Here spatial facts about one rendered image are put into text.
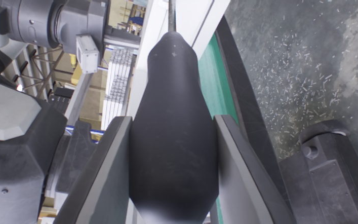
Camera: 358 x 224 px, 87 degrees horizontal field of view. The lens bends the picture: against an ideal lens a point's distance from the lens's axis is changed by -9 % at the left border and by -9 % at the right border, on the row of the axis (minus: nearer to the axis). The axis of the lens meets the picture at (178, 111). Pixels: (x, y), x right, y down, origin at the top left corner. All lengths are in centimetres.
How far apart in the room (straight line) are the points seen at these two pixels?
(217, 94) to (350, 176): 76
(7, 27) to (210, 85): 31
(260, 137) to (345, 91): 101
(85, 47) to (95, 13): 5
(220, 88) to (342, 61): 107
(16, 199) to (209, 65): 32
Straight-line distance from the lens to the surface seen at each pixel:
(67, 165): 37
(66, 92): 495
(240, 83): 21
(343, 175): 89
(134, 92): 26
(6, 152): 35
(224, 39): 26
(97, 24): 35
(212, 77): 21
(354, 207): 87
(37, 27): 37
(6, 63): 66
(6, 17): 39
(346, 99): 115
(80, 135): 39
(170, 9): 17
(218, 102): 18
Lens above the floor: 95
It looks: 16 degrees down
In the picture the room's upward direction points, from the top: 79 degrees counter-clockwise
